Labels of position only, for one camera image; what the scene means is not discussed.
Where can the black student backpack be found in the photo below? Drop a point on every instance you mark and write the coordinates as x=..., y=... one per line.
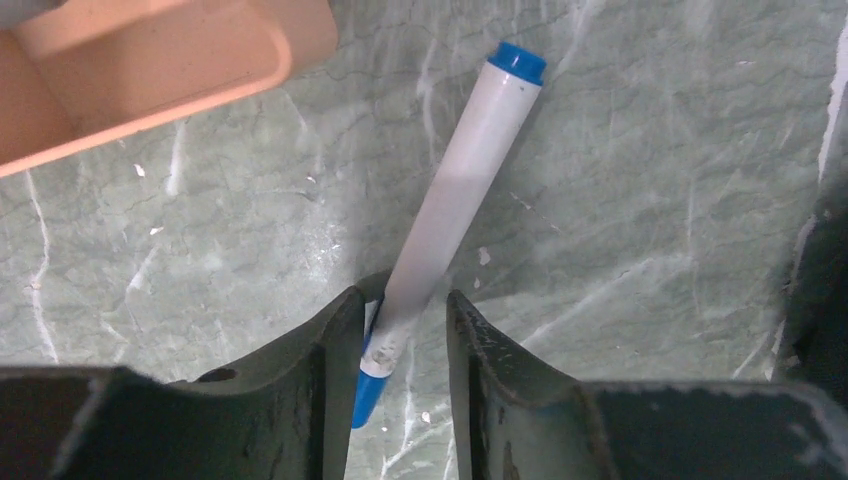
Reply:
x=813, y=345

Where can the white blue marker pen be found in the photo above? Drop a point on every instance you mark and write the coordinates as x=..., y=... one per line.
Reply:
x=503, y=96

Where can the peach plastic desk organizer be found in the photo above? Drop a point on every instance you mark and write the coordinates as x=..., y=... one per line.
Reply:
x=79, y=74

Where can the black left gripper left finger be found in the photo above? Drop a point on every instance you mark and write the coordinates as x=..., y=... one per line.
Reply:
x=283, y=411

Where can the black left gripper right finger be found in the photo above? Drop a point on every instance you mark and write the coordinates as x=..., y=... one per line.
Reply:
x=517, y=417

